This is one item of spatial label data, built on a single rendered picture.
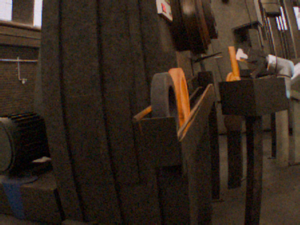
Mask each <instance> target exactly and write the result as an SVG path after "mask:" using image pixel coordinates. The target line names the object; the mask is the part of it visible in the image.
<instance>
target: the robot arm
mask: <svg viewBox="0 0 300 225"><path fill-rule="evenodd" d="M247 58H248V59H247ZM236 59H237V60H240V61H243V62H248V63H249V64H252V65H256V66H257V68H256V70H255V71H254V72H252V73H251V75H250V78H252V79H256V77H257V75H258V74H259V72H260V71H261V70H262V68H263V67H264V66H265V69H267V70H268V71H271V72H273V73H276V74H277V78H280V77H283V78H285V85H286V91H287V100H288V99H289V98H290V95H291V93H290V89H291V85H292V84H294V83H295V82H296V81H298V79H300V62H299V63H298V64H297V65H296V66H294V65H293V62H292V61H289V60H284V59H282V58H278V57H274V56H272V55H268V53H266V52H265V53H264V52H262V51H258V50H255V49H252V48H249V52H248V56H247V55H245V54H243V52H242V50H240V49H238V51H237V55H236Z"/></svg>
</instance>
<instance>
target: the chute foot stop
mask: <svg viewBox="0 0 300 225"><path fill-rule="evenodd" d="M140 121H141V130H142V135H143V143H144V148H145V156H146V162H147V167H166V166H170V165H181V162H180V156H179V143H178V137H177V128H176V122H175V116H173V117H159V118H152V119H141V120H140Z"/></svg>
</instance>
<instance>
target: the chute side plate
mask: <svg viewBox="0 0 300 225"><path fill-rule="evenodd" d="M214 95H215V93H214V86H212V85H211V87H210V88H209V90H208V92H207V93H206V95H205V97H204V99H203V101H202V103H201V104H200V105H199V108H198V110H197V111H196V113H195V115H194V117H193V119H192V120H191V121H190V124H189V126H188V127H187V129H186V130H185V132H184V134H183V135H182V137H181V139H180V140H179V156H180V161H181V174H182V177H184V176H185V173H186V172H187V165H186V158H187V157H188V155H189V154H190V157H191V161H192V158H193V156H194V153H195V151H196V148H197V146H198V143H199V142H200V138H201V136H202V133H203V132H204V127H205V124H206V113H208V116H209V114H210V109H211V107H212V105H213V103H214Z"/></svg>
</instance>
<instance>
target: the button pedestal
mask: <svg viewBox="0 0 300 225"><path fill-rule="evenodd" d="M290 93H291V95H290V97H291V106H292V119H293V159H291V160H289V163H290V166H292V165H300V102H299V100H300V93H298V92H295V91H293V90H290Z"/></svg>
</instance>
